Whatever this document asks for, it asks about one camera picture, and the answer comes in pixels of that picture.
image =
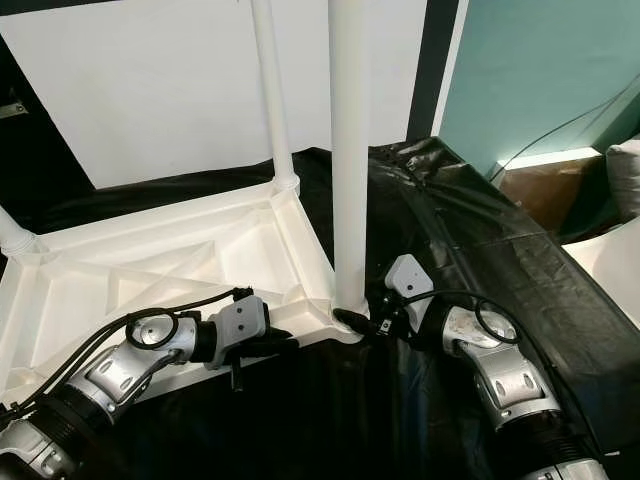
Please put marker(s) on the white plastic table top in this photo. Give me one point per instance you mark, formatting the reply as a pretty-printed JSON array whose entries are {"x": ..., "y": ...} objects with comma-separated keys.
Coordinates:
[{"x": 120, "y": 290}]

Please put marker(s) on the white plastic table leg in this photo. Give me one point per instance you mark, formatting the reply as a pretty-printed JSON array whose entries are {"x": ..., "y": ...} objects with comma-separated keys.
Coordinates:
[
  {"x": 18, "y": 235},
  {"x": 272, "y": 90},
  {"x": 350, "y": 150}
]

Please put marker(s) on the black plastic cover sheet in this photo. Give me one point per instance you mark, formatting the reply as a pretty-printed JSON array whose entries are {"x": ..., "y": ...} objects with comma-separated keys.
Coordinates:
[{"x": 490, "y": 250}]

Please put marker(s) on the brown wooden furniture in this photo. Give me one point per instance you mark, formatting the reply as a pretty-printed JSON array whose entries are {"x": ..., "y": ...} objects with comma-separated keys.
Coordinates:
[{"x": 550, "y": 195}]

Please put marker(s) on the white furniture top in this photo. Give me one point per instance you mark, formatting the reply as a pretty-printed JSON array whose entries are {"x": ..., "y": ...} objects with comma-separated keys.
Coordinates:
[{"x": 605, "y": 265}]

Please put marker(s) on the grey cushion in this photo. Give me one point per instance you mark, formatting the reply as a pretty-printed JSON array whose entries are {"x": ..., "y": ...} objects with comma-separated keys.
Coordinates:
[{"x": 625, "y": 180}]

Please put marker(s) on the black door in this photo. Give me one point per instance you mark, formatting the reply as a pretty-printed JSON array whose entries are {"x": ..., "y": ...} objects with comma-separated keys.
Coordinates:
[{"x": 30, "y": 150}]

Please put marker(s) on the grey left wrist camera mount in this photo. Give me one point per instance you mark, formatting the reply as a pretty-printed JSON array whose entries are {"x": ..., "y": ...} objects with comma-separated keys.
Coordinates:
[{"x": 245, "y": 322}]

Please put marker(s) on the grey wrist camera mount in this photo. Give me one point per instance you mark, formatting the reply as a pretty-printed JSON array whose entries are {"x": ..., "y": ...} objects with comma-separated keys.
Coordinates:
[
  {"x": 410, "y": 278},
  {"x": 245, "y": 322}
]

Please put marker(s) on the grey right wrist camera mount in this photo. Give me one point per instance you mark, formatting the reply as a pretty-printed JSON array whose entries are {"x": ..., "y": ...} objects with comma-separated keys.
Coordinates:
[{"x": 410, "y": 278}]

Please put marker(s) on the black vertical wall strip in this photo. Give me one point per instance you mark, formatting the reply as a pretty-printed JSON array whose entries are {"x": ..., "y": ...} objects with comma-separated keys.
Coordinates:
[{"x": 432, "y": 60}]

